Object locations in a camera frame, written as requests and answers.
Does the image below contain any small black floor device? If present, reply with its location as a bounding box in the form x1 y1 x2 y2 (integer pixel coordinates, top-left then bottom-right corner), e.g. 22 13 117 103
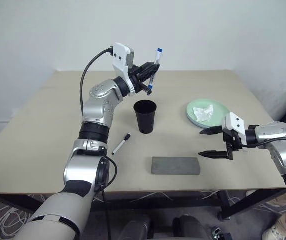
211 226 233 240

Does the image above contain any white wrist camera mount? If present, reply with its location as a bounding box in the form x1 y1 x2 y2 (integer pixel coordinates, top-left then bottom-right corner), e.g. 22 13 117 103
112 42 137 98
221 112 248 148

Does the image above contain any white marker with black cap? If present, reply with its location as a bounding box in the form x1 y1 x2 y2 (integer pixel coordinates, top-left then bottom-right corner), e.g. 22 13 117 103
111 133 132 156

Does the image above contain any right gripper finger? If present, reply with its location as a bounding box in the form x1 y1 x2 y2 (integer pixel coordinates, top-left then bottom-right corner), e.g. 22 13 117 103
198 149 230 161
199 125 225 137

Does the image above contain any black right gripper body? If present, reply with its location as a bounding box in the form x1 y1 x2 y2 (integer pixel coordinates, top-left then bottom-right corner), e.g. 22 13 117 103
222 129 244 161

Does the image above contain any white marker with blue cap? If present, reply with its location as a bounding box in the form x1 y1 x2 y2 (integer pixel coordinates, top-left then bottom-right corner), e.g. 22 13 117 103
146 47 164 96

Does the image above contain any grey glasses case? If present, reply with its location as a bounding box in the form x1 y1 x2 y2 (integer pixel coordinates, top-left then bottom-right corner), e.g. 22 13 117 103
150 156 201 176

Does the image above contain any person's beige shoe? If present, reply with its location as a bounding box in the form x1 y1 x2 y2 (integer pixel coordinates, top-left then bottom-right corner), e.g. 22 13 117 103
261 212 286 240

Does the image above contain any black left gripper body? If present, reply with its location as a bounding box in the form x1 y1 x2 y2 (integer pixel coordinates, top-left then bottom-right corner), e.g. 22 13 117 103
128 65 154 97

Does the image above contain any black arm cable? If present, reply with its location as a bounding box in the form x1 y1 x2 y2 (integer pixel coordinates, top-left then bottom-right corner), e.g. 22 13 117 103
79 47 119 240
241 138 286 153

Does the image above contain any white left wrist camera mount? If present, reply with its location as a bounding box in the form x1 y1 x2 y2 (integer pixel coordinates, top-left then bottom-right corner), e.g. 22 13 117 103
112 42 137 98

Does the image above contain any black metal table leg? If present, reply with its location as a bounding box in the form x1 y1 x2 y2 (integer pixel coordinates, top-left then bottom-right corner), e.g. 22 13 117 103
217 188 286 221

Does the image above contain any light blue plate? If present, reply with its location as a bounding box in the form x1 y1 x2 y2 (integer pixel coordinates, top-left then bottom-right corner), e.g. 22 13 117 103
185 109 209 130

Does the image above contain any black plastic cup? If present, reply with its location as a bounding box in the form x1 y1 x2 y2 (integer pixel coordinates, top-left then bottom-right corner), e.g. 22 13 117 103
133 99 158 135

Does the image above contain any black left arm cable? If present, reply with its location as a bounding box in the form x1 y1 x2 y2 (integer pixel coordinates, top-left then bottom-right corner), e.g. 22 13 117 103
79 47 119 240

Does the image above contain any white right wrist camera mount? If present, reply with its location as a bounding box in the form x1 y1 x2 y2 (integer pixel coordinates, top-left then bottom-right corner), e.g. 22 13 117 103
221 112 248 148

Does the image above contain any dark grey rounded shell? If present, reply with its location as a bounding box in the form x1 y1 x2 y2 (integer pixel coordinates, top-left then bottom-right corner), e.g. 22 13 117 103
172 215 210 240
119 215 154 240

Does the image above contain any light green plate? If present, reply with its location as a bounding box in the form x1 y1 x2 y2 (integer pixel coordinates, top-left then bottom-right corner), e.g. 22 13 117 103
185 99 231 129

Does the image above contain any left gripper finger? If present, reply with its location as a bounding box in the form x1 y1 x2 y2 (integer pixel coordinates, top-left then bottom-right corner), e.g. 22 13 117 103
142 62 161 73
139 69 159 82

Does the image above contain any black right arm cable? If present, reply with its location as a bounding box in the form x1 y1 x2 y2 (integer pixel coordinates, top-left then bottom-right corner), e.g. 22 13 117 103
241 138 286 153

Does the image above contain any white tissue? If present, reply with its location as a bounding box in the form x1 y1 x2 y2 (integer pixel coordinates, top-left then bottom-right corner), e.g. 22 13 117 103
192 104 215 123

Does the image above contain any black metal table crossbar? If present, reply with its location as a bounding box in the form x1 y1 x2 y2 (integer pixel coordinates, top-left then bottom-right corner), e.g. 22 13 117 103
91 198 224 208

